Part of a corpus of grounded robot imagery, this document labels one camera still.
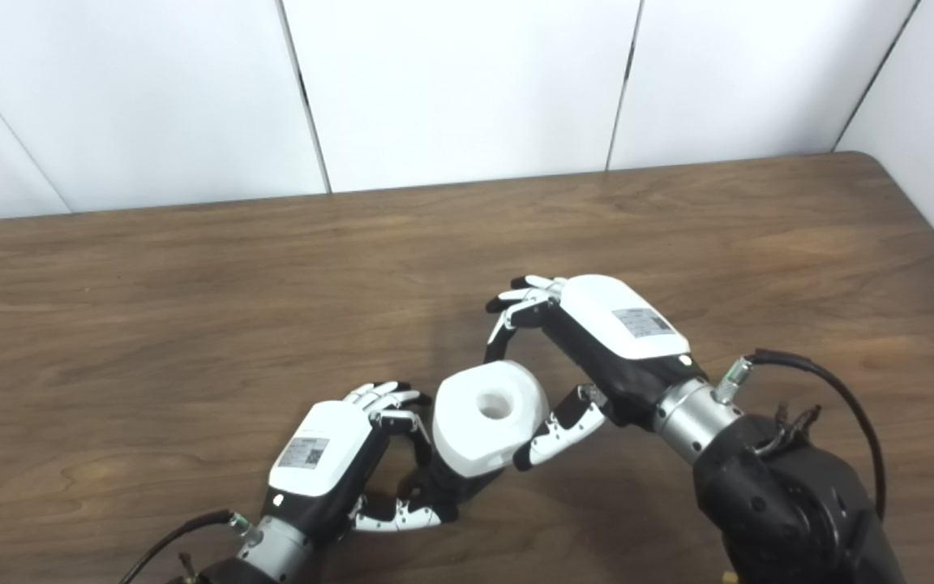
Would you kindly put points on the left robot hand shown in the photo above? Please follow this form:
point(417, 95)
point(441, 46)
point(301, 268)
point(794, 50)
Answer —
point(321, 462)

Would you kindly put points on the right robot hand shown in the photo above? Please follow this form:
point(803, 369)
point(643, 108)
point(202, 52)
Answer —
point(621, 341)

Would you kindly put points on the black plastic holder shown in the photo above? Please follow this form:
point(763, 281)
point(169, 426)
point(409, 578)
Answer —
point(467, 485)

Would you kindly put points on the round white plastic piece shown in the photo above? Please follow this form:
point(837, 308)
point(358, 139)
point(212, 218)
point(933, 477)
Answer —
point(483, 422)

